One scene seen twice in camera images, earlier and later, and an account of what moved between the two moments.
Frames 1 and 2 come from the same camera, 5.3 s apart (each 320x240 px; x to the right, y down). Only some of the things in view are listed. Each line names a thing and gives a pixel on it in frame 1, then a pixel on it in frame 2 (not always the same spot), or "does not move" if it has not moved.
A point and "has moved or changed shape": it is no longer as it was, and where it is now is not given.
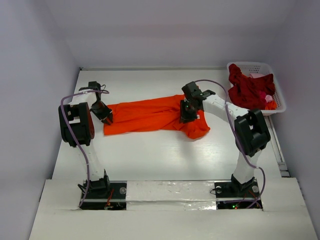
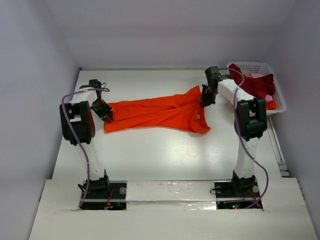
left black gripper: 101,116 does not move
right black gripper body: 187,115 to 206,97
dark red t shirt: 246,92 does not move
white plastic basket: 248,68 does not move
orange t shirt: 158,114 has moved or changed shape
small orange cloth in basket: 271,105 does not move
